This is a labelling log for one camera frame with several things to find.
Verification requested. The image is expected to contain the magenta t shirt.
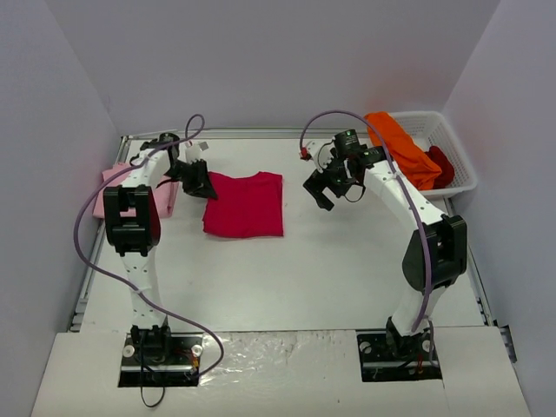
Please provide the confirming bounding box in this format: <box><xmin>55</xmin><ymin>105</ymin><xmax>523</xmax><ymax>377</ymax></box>
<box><xmin>202</xmin><ymin>171</ymin><xmax>284</xmax><ymax>239</ymax></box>

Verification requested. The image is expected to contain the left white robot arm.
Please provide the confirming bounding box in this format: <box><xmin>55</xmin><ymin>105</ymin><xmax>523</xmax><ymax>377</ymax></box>
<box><xmin>103</xmin><ymin>133</ymin><xmax>217</xmax><ymax>363</ymax></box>

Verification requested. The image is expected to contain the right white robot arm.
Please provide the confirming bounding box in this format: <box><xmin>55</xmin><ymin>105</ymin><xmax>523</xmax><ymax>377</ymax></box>
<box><xmin>300</xmin><ymin>129</ymin><xmax>467</xmax><ymax>359</ymax></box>

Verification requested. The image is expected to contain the folded pink t shirt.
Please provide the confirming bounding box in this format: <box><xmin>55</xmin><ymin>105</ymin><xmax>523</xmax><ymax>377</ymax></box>
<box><xmin>92</xmin><ymin>162</ymin><xmax>180</xmax><ymax>220</ymax></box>

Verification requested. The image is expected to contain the orange t shirt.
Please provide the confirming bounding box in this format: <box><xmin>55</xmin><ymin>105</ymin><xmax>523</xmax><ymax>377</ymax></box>
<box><xmin>364</xmin><ymin>112</ymin><xmax>442</xmax><ymax>190</ymax></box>

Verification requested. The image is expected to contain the white plastic basket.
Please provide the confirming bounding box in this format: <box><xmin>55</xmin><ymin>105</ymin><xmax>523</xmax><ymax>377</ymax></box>
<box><xmin>390</xmin><ymin>111</ymin><xmax>478</xmax><ymax>199</ymax></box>

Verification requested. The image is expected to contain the dark red t shirt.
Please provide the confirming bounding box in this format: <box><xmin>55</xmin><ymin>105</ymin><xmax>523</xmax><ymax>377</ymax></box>
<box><xmin>426</xmin><ymin>146</ymin><xmax>455</xmax><ymax>189</ymax></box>

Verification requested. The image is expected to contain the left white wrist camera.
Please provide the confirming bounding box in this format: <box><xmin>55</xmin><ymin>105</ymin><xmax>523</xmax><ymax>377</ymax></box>
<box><xmin>185</xmin><ymin>140</ymin><xmax>209</xmax><ymax>165</ymax></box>

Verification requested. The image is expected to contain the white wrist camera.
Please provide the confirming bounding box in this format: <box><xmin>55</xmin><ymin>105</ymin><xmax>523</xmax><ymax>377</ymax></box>
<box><xmin>300</xmin><ymin>140</ymin><xmax>334</xmax><ymax>172</ymax></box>
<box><xmin>185</xmin><ymin>140</ymin><xmax>209</xmax><ymax>165</ymax></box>

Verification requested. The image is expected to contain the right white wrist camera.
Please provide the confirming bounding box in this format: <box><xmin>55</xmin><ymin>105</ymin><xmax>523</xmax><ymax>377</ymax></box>
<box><xmin>300</xmin><ymin>140</ymin><xmax>334</xmax><ymax>172</ymax></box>

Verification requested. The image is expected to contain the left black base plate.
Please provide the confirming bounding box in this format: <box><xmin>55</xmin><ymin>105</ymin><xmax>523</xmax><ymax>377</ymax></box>
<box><xmin>118</xmin><ymin>334</ymin><xmax>203</xmax><ymax>387</ymax></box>

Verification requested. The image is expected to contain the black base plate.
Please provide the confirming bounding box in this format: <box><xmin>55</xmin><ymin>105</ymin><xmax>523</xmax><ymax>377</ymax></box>
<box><xmin>356</xmin><ymin>328</ymin><xmax>442</xmax><ymax>383</ymax></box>
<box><xmin>118</xmin><ymin>334</ymin><xmax>203</xmax><ymax>387</ymax></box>

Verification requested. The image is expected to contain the thin black cable loop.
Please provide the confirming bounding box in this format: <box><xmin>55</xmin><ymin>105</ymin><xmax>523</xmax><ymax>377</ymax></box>
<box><xmin>139</xmin><ymin>360</ymin><xmax>168</xmax><ymax>408</ymax></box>

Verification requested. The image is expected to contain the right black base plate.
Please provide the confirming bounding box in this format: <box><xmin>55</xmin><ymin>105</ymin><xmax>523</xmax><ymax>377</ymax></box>
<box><xmin>356</xmin><ymin>328</ymin><xmax>442</xmax><ymax>383</ymax></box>

